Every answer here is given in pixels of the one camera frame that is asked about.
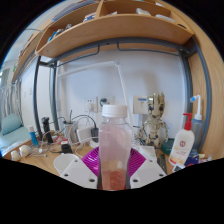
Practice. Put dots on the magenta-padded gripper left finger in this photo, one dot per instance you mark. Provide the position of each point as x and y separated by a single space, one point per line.
78 171

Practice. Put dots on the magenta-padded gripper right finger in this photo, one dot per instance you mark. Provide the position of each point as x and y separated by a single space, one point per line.
148 171

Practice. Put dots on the clear plastic bottle white cap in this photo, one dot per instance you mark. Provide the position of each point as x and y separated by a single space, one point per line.
115 143

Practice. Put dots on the white tissue pack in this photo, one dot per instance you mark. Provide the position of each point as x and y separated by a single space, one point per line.
148 151

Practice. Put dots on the white power adapter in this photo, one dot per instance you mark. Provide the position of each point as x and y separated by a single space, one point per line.
85 134

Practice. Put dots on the black plug charger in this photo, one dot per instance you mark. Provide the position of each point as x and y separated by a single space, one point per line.
95 134

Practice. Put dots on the white pump bottle red head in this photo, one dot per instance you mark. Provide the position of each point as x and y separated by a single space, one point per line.
181 145

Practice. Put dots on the small blue box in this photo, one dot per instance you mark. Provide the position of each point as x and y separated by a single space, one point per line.
192 159

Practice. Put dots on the tree creature figurine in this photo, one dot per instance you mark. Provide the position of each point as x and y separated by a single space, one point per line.
155 123

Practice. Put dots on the blue tube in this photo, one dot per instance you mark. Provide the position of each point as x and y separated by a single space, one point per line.
33 136

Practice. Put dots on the small white round object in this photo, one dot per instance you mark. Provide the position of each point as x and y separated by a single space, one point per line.
15 155
25 150

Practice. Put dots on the translucent blue spray bottle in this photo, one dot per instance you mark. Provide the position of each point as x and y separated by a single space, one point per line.
197 128

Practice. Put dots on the teal pillow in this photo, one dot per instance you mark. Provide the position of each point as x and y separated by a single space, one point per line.
10 124

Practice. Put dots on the white desk lamp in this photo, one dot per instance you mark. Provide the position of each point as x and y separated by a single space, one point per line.
117 62

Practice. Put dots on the wooden shelf unit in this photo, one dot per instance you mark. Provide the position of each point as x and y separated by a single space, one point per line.
116 28

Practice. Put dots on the white wall box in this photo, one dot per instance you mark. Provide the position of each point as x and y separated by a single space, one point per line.
140 105

